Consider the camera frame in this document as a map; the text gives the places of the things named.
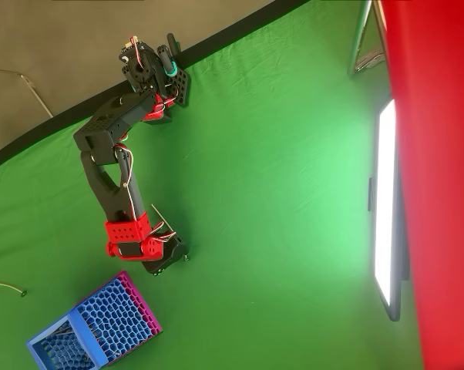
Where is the thin beige stick with nut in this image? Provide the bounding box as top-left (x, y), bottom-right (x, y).
top-left (150, 203), bottom-right (190, 262)

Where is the black perforated arm base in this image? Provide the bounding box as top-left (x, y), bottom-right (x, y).
top-left (145, 66), bottom-right (192, 126)

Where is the blue mesh basket magenta base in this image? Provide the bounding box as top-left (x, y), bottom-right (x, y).
top-left (26, 269), bottom-right (164, 370)

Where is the green cloth with black edge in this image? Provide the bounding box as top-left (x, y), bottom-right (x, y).
top-left (0, 0), bottom-right (425, 370)

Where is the chrome tube stand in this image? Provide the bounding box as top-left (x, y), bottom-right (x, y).
top-left (347, 0), bottom-right (389, 78)

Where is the red blurred panel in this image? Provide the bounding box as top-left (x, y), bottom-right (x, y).
top-left (378, 0), bottom-right (464, 370)

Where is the black clamp with teal ring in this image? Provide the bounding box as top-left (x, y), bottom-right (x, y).
top-left (156, 32), bottom-right (182, 77)

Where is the thin grey floor cable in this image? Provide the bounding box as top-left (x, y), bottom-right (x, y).
top-left (0, 67), bottom-right (55, 119)

